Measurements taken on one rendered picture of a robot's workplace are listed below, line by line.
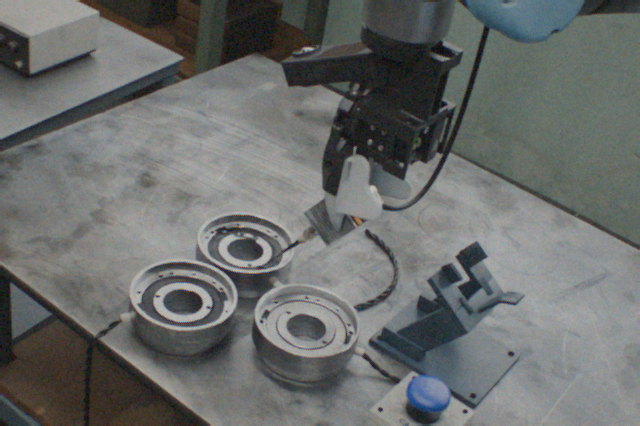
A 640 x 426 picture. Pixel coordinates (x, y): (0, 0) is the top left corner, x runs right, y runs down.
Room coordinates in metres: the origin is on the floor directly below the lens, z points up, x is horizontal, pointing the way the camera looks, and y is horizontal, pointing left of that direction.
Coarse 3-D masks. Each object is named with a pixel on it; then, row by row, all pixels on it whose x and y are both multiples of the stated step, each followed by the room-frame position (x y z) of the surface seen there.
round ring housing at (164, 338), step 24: (168, 264) 0.74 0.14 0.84; (192, 264) 0.75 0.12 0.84; (144, 288) 0.71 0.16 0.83; (168, 288) 0.72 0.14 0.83; (192, 288) 0.72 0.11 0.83; (144, 312) 0.67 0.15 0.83; (168, 312) 0.68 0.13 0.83; (192, 312) 0.72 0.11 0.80; (144, 336) 0.65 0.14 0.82; (168, 336) 0.65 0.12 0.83; (192, 336) 0.65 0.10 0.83; (216, 336) 0.67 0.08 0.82
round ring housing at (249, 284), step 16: (208, 224) 0.82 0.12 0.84; (224, 224) 0.84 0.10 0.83; (240, 224) 0.85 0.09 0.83; (256, 224) 0.85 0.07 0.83; (272, 224) 0.85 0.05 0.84; (208, 240) 0.80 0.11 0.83; (224, 240) 0.81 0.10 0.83; (240, 240) 0.82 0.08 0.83; (288, 240) 0.83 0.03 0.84; (208, 256) 0.76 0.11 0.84; (224, 256) 0.78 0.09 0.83; (240, 256) 0.82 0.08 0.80; (256, 256) 0.82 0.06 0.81; (288, 256) 0.80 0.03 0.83; (224, 272) 0.75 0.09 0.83; (240, 272) 0.75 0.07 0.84; (256, 272) 0.75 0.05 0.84; (272, 272) 0.76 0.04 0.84; (288, 272) 0.79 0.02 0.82; (240, 288) 0.75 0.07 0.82; (256, 288) 0.75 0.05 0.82; (272, 288) 0.77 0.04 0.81
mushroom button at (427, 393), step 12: (408, 384) 0.61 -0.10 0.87; (420, 384) 0.60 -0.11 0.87; (432, 384) 0.61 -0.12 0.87; (444, 384) 0.61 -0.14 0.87; (408, 396) 0.59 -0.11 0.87; (420, 396) 0.59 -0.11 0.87; (432, 396) 0.59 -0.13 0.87; (444, 396) 0.60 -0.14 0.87; (420, 408) 0.58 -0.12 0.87; (432, 408) 0.58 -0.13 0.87; (444, 408) 0.59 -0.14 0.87
